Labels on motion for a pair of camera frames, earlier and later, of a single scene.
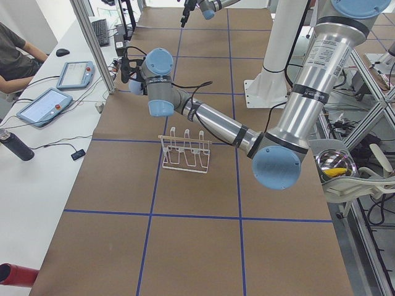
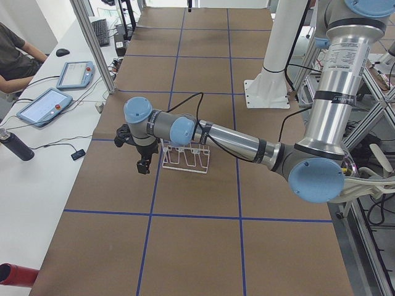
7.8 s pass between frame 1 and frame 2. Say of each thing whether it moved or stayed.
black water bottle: stayed
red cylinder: stayed
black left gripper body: moved
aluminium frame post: stayed
